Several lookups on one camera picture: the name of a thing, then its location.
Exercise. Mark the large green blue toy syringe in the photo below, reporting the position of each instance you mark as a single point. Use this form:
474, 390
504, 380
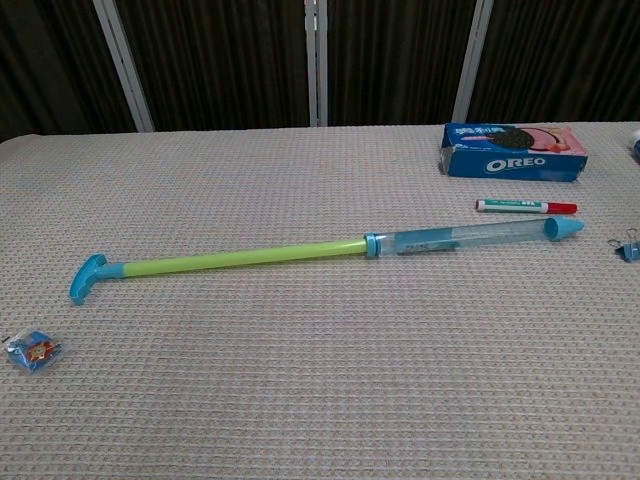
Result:
250, 257

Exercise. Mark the beige woven tablecloth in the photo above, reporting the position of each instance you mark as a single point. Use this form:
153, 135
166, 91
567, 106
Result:
300, 375

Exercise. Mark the green marker with red cap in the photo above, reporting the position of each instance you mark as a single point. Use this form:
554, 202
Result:
510, 204

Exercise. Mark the blue pink Oreo box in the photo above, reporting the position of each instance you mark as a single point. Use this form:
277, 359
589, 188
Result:
515, 162

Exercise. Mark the small blue wrapped candy packet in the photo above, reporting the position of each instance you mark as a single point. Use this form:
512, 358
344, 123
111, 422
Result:
34, 351

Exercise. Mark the blue binder clip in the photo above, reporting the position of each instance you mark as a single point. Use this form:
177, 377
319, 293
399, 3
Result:
629, 249

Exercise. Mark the white blue toothpaste tube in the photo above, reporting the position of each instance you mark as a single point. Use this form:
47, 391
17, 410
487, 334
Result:
636, 145

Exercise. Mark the grey metal screen post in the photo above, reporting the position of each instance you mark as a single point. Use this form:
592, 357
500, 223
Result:
472, 60
125, 65
317, 62

